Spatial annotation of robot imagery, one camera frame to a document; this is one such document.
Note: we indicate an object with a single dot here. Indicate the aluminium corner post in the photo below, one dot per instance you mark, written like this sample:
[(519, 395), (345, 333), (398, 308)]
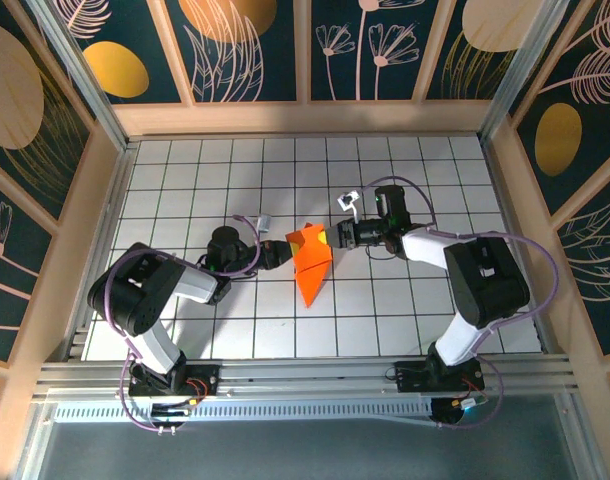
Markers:
[(112, 125), (495, 120)]

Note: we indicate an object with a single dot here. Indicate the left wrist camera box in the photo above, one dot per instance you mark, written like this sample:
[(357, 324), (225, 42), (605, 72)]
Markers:
[(265, 222)]

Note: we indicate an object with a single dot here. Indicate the aluminium side rail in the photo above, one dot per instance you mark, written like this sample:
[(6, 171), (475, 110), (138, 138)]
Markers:
[(502, 190), (101, 255)]

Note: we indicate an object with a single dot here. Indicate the aluminium mounting rail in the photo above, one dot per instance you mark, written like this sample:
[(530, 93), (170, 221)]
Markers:
[(310, 372)]

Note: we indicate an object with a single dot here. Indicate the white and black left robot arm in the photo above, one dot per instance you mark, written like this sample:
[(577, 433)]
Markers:
[(130, 295)]

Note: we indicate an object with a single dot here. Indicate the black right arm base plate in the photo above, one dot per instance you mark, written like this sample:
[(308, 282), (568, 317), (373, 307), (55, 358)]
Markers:
[(410, 377)]

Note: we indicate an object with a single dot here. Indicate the black controller box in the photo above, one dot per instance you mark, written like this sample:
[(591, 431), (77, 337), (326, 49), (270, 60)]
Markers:
[(167, 414)]

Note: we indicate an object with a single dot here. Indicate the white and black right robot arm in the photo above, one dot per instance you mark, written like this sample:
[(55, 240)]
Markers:
[(485, 280)]

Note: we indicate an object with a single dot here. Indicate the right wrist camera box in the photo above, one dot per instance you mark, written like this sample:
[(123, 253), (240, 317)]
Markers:
[(347, 201)]

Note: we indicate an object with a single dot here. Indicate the orange square paper sheet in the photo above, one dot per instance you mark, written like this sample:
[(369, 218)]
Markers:
[(312, 280)]

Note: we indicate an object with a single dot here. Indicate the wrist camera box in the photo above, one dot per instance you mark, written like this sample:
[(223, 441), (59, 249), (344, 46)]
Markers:
[(265, 222), (347, 201)]

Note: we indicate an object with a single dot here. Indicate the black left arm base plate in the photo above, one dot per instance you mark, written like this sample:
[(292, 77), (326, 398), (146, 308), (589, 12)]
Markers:
[(207, 376)]

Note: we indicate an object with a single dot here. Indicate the black round controller housing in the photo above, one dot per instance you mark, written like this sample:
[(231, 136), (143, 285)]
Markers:
[(447, 415)]

